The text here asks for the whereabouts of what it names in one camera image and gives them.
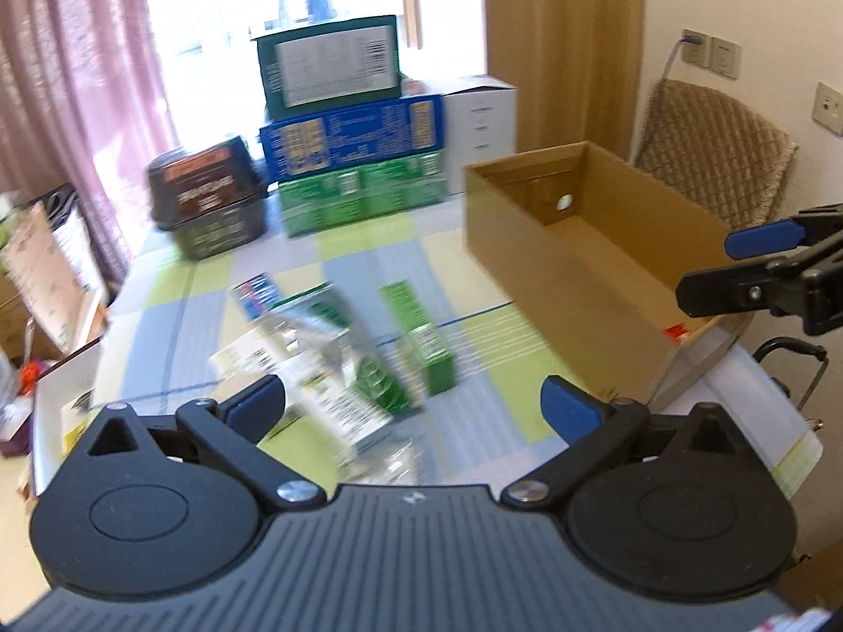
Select double wall socket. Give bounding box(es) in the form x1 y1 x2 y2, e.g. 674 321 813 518
682 28 743 80

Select white green medicine box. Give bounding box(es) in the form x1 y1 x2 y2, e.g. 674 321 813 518
210 328 286 400

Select silver foil bag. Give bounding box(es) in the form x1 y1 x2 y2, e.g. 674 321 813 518
257 282 416 415

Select black noodle bowl pack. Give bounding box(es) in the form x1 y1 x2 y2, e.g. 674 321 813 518
146 137 269 261

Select clear plastic floss box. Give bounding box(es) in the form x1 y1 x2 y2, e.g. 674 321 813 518
230 274 283 321

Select black charger cable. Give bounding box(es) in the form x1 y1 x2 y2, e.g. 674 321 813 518
657 35 700 84

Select brown cardboard box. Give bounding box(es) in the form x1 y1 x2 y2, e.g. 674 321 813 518
464 143 750 405

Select dark green carton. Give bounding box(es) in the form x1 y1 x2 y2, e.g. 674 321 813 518
254 14 401 121

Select single wall socket plate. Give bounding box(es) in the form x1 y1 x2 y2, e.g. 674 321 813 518
811 82 843 135

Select blue carton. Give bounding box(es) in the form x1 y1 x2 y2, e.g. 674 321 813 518
259 94 444 181

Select white dragon print box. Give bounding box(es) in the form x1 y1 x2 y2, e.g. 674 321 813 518
283 352 393 461

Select clear bag with metal hooks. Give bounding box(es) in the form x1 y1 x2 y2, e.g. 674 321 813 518
339 435 424 487

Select brown wooden cabinet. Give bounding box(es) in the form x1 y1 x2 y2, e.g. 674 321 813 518
486 0 644 157

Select green spray box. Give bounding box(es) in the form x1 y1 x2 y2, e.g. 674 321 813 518
380 281 456 397

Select open white gift box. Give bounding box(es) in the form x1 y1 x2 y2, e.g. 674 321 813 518
30 338 102 498

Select red snack packet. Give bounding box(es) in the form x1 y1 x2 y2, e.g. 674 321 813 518
663 324 690 344

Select quilted tan chair cover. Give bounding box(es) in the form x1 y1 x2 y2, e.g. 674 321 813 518
634 78 797 230

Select white carton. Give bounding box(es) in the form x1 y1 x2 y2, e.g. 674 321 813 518
437 76 517 195

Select brown paper envelope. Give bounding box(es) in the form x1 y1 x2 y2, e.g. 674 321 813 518
2 203 106 356

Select light green carton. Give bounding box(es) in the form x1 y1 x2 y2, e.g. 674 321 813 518
279 151 447 237

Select pink curtain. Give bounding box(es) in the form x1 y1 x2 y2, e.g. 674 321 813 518
2 0 177 282

